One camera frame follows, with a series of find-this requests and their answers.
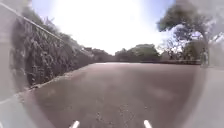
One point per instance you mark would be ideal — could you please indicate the dry dirt verge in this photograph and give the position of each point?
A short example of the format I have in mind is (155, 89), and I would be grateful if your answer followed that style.
(50, 81)

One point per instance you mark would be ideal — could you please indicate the dark bushy tree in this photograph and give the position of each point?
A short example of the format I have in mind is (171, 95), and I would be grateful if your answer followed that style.
(100, 55)

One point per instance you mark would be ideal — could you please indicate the group of trees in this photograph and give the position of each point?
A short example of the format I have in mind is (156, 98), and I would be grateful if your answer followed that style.
(141, 52)

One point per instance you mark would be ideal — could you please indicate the large tree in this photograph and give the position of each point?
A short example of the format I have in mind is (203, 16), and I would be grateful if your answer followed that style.
(190, 23)

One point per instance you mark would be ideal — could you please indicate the low dark wall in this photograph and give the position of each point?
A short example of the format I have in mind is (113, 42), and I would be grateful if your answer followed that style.
(173, 62)

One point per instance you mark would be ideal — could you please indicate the grey asphalt road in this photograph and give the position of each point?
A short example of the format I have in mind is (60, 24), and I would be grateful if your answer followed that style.
(126, 90)

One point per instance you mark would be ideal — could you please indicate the robot's own part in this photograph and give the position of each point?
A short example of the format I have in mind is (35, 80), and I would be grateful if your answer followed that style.
(147, 124)
(75, 124)

